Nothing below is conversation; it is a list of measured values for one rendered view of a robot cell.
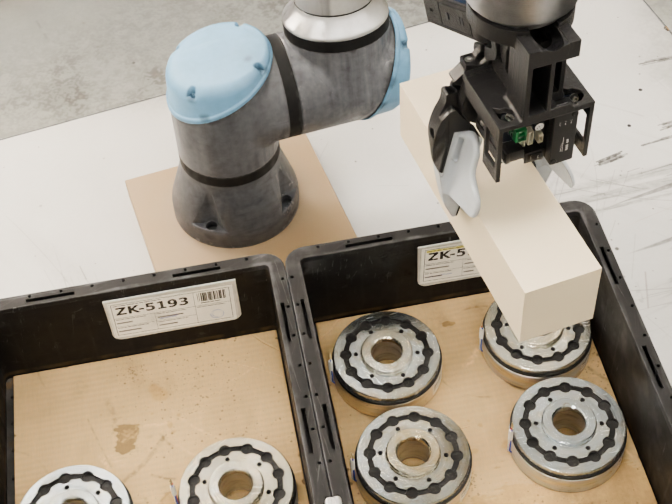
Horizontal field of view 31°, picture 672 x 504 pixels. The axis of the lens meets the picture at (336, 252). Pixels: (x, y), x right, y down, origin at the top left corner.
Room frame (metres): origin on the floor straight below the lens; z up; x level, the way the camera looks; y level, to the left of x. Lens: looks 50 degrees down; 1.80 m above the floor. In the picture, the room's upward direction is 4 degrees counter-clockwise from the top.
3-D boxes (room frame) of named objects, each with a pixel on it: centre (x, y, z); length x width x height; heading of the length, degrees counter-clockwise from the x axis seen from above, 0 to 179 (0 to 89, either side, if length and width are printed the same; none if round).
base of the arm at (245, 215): (1.00, 0.11, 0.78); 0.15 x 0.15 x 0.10
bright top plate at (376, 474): (0.55, -0.05, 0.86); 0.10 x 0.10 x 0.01
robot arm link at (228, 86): (1.00, 0.11, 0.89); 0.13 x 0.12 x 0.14; 105
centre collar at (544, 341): (0.68, -0.19, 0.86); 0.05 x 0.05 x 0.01
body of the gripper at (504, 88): (0.62, -0.14, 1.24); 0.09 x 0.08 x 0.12; 16
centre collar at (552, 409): (0.57, -0.20, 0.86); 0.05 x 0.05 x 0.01
